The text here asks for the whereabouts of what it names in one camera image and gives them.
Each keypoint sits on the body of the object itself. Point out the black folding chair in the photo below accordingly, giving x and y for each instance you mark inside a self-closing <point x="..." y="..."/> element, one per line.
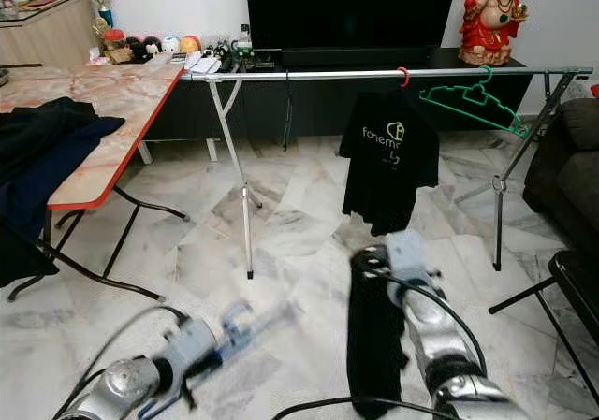
<point x="576" y="280"/>

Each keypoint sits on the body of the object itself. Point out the dark brown sofa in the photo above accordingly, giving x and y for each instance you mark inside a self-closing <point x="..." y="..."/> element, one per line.
<point x="566" y="167"/>

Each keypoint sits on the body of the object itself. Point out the black garment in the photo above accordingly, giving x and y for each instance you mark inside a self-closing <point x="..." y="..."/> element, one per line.
<point x="370" y="354"/>
<point x="28" y="139"/>

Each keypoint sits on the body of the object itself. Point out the green plastic hanger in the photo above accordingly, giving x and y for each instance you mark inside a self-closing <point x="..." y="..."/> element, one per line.
<point x="482" y="89"/>

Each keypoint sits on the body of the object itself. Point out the red hanger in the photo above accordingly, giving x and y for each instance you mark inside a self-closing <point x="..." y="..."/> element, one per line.
<point x="408" y="76"/>

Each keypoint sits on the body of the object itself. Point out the clear plastic bottle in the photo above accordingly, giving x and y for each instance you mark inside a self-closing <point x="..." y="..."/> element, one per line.
<point x="243" y="39"/>

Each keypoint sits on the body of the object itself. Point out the small brown basket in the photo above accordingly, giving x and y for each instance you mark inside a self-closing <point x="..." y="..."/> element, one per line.
<point x="118" y="57"/>

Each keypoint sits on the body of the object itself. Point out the red pillow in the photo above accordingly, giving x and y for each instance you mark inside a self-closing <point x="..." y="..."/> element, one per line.
<point x="594" y="90"/>

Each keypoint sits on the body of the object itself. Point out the black TV cabinet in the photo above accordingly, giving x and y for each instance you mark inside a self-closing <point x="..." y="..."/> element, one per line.
<point x="314" y="111"/>

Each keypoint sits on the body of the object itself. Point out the black television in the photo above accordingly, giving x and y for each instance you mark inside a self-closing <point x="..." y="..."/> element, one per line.
<point x="346" y="8"/>

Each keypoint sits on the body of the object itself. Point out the light wooden cabinet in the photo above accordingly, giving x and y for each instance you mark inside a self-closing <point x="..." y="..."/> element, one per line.
<point x="51" y="36"/>

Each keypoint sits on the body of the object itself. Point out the small black device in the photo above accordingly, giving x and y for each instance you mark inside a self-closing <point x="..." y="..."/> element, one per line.
<point x="253" y="61"/>

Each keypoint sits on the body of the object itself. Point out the black T-shirt with logo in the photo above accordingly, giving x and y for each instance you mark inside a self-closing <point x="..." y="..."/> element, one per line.
<point x="388" y="172"/>

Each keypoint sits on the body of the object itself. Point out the red gold Buddha statue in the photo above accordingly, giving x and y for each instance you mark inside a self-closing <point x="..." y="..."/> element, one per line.
<point x="491" y="27"/>

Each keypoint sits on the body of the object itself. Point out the marble folding table red edge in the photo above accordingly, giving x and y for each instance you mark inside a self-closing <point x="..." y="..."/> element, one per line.
<point x="140" y="102"/>

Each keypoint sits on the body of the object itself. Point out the white paper stack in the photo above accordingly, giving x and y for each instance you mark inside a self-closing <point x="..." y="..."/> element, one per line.
<point x="204" y="63"/>

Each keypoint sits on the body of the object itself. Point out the silver metal clothes rack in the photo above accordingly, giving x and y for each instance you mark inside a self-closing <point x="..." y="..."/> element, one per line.
<point x="318" y="74"/>

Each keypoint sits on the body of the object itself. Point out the small toy figure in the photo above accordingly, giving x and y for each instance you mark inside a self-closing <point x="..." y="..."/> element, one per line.
<point x="224" y="51"/>

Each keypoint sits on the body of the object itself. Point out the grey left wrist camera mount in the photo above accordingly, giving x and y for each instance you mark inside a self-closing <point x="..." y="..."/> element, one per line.
<point x="197" y="345"/>

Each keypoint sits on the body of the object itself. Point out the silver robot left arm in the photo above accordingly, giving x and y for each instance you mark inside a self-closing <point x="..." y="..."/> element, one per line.
<point x="140" y="387"/>

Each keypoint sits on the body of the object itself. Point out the jar with red lid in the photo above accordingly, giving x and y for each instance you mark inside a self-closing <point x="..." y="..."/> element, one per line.
<point x="113" y="41"/>

